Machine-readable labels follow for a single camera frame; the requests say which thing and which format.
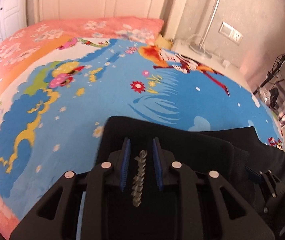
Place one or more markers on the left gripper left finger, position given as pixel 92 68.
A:
pixel 112 172

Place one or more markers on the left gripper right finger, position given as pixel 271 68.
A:
pixel 170 172

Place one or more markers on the black pants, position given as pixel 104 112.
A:
pixel 227 195

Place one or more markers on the blue cartoon bed sheet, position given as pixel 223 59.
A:
pixel 56 102

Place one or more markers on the white floor lamp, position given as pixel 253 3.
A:
pixel 199 47

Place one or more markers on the white headboard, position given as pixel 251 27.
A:
pixel 170 11

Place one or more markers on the wall socket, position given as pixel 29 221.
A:
pixel 231 33

